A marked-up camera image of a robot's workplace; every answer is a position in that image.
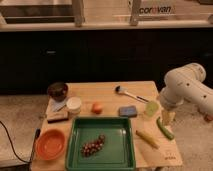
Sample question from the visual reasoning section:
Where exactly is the bunch of dark grapes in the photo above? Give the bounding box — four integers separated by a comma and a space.
81, 134, 106, 157

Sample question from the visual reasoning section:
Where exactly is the black cable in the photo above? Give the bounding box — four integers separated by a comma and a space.
0, 120, 32, 165

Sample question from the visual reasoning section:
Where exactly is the green cucumber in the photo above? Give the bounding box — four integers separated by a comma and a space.
156, 117, 175, 140

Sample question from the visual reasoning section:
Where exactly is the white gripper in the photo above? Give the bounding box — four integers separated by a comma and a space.
159, 97, 176, 126

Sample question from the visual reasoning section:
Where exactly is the wooden block eraser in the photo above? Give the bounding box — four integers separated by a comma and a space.
47, 112, 69, 123

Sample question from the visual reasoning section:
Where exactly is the yellow banana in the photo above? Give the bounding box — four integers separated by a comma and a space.
136, 131, 159, 149

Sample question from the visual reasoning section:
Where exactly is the white cloth with utensil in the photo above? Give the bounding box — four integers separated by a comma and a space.
46, 98, 67, 114

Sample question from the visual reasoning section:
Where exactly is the orange red bowl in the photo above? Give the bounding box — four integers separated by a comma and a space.
35, 129, 66, 161

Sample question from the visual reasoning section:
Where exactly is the dark brown bowl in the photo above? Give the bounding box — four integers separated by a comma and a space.
47, 82, 68, 102

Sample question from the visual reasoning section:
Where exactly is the blue sponge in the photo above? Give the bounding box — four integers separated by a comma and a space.
118, 106, 137, 117

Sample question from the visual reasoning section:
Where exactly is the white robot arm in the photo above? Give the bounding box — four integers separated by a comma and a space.
159, 63, 213, 122

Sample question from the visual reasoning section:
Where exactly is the light green cup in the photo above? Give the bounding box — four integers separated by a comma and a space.
145, 101, 159, 117

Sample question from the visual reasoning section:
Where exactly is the orange fruit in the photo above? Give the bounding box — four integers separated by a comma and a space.
91, 102, 103, 114

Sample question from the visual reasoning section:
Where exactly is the black bar tool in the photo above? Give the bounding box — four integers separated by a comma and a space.
29, 129, 41, 163

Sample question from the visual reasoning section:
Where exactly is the green square tray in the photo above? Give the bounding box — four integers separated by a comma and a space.
65, 117, 136, 171

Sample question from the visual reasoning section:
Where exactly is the white cylindrical cup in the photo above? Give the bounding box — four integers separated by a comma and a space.
66, 97, 82, 114

